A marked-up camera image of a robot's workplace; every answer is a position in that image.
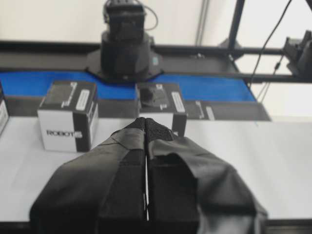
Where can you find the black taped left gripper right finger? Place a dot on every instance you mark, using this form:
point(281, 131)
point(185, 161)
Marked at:
point(192, 191)

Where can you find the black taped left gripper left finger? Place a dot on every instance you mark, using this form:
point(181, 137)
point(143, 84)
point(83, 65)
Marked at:
point(99, 192)

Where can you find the black white box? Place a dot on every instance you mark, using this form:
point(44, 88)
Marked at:
point(4, 115)
point(68, 116)
point(163, 103)
point(197, 111)

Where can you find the black aluminium frame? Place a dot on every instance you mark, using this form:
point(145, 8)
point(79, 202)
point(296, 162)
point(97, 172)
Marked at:
point(170, 22)

